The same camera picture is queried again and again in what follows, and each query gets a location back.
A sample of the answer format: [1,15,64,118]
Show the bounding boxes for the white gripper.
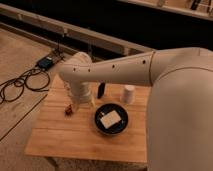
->
[69,82,95,111]

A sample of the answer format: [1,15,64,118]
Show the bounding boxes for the white ceramic cup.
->
[120,85,135,104]

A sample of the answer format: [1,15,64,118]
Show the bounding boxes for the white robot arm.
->
[59,47,213,171]

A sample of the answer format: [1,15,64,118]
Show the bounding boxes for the brown cylindrical object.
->
[65,104,73,116]

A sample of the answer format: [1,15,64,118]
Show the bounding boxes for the white sponge block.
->
[100,111,121,129]

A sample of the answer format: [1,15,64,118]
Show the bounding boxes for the wooden table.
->
[25,77,150,163]

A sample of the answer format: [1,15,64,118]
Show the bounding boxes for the black round plate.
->
[94,103,128,135]

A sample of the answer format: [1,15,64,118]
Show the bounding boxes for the black power adapter box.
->
[36,56,54,70]

